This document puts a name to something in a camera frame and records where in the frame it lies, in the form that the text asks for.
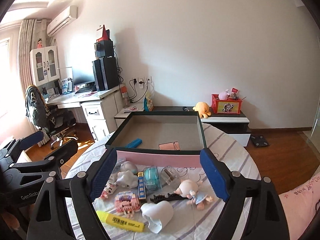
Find black office chair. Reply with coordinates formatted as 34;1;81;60
25;85;78;150

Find pink plush in crate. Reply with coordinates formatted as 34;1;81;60
218;89;230;101

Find blue comb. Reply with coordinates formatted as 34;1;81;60
125;138;142;148

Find blue snack bag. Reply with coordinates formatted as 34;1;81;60
144;90;154;112

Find black flower hair clip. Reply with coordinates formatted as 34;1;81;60
150;193;187;204

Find black computer tower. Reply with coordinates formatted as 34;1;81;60
92;57;119;91

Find pink box with green rim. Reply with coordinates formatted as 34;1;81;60
105;111;207;167

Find yellow highlighter pen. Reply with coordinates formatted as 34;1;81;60
96;211;144;232

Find pig doll blue dress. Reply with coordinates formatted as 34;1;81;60
174;179;214;210

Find black speaker box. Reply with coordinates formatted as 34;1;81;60
94;40;114;58

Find white heart-shaped cup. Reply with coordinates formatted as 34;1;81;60
140;200;174;233

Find orange cap bottle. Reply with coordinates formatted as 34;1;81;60
120;86;130;107

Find teal tape dispenser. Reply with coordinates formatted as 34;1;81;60
143;166;162;193

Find black white tv cabinet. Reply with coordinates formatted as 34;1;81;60
150;106;252;147

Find pink white block cat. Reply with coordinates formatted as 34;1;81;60
100;182;118;200

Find red storage crate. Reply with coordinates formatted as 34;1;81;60
211;94;242;114

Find black bathroom scale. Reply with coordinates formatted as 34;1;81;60
250;135;269;147

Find white cloud figurine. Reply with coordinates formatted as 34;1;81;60
109;161;138;189

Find doll on cabinet top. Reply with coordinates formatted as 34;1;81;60
37;38;43;48

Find pink bedding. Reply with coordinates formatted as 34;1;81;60
279;173;320;239

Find wall power outlets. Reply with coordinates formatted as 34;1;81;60
132;76;152;89

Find computer monitor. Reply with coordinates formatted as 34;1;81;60
72;66;97;93

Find pink block toy house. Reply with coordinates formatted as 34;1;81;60
114;191;140;218

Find white air conditioner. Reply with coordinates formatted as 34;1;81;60
47;5;78;37

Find striped white table cloth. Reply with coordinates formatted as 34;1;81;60
66;124;261;239

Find clear acrylic box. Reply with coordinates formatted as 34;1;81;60
160;166;180;186

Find white glass door cabinet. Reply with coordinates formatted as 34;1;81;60
30;46;60;86

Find white desk with drawers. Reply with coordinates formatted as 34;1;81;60
46;84;145;142

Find beige curtain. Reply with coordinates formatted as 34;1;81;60
17;19;48;97

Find yellow octopus plush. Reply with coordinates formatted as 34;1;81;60
193;102;212;119

